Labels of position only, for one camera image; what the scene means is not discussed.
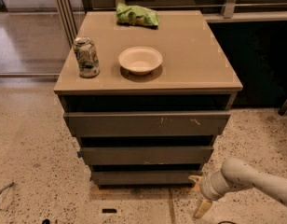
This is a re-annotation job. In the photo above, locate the dark object at right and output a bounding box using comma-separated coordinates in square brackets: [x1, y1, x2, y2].
[278, 100, 287, 116]

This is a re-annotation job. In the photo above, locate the grey top drawer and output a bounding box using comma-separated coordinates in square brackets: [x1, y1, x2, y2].
[63, 111, 230, 137]

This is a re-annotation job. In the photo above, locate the grey middle drawer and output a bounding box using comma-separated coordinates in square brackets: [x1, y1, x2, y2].
[78, 147, 213, 165]

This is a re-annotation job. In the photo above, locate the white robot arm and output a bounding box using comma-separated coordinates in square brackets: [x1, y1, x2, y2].
[188, 158, 287, 218]

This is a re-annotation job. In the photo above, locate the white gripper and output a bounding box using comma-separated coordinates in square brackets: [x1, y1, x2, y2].
[188, 171, 233, 218]

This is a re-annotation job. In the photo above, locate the green chip bag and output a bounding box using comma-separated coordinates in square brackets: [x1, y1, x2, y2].
[116, 3, 160, 27]

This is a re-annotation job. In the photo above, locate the green white soda can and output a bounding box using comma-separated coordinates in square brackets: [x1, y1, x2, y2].
[73, 36, 100, 77]

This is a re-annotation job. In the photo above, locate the grey drawer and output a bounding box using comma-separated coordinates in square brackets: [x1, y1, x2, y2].
[63, 111, 230, 137]
[78, 147, 213, 165]
[91, 170, 202, 186]

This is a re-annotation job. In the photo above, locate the white paper bowl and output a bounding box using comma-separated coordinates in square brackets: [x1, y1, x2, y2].
[118, 47, 162, 76]

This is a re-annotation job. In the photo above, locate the grey bottom drawer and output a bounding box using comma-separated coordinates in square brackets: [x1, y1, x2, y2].
[91, 170, 202, 186]

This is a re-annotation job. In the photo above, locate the grey drawer cabinet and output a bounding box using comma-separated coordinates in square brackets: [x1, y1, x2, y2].
[53, 10, 244, 190]

